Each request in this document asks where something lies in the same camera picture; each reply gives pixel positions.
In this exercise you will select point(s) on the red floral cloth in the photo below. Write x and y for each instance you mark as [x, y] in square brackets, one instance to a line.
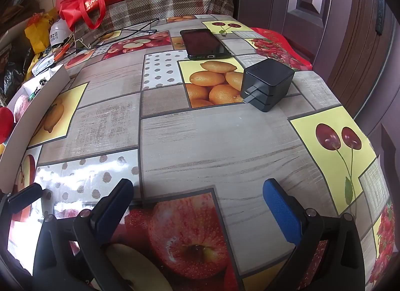
[281, 36]

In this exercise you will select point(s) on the red plush apple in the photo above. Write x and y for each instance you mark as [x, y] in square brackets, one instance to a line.
[5, 123]

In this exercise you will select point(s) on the black plastic bag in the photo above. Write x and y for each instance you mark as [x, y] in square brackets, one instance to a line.
[11, 78]

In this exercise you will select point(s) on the white helmet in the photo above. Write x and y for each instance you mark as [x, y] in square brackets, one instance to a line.
[59, 33]

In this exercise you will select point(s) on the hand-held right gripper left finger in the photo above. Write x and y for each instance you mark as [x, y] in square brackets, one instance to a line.
[115, 203]

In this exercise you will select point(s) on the black cube charger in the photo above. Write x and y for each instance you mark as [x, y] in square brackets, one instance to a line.
[268, 81]

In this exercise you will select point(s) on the fruit-print tablecloth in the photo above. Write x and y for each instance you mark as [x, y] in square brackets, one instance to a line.
[200, 153]

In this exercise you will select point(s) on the plaid cloth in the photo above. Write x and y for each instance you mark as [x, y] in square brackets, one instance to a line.
[175, 3]

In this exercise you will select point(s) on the black smartphone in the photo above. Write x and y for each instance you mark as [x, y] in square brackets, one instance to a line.
[203, 42]

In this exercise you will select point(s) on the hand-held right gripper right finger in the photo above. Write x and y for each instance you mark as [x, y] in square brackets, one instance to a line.
[281, 209]

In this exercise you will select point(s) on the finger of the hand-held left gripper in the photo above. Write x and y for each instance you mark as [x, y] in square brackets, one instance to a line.
[25, 197]

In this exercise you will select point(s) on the yellow plastic bag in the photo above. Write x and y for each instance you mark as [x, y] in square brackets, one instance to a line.
[37, 34]

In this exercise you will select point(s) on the white cardboard box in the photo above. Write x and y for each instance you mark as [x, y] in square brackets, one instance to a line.
[37, 103]

